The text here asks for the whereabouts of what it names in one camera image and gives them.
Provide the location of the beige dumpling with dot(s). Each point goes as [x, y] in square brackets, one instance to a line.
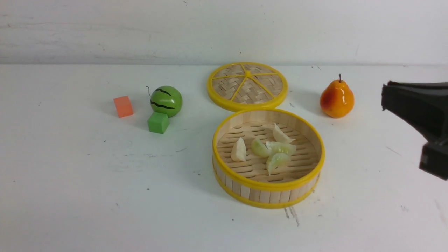
[280, 136]

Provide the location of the pale green dumpling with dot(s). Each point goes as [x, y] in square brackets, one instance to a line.
[259, 149]
[280, 147]

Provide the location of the woven bamboo steamer lid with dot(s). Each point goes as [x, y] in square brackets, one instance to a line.
[246, 86]

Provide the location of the white dumpling bottom edge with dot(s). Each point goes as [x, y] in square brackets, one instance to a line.
[238, 153]

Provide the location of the bamboo steamer tray yellow rim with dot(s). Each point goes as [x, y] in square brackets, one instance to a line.
[248, 181]

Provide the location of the green toy watermelon ball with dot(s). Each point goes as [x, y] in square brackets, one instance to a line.
[165, 99]

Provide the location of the orange cube block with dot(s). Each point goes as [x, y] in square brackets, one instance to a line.
[123, 106]

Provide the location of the orange yellow toy pear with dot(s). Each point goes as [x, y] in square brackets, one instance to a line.
[337, 100]

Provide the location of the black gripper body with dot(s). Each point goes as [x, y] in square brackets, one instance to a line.
[425, 107]

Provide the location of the green cube block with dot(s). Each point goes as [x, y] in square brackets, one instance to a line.
[158, 122]

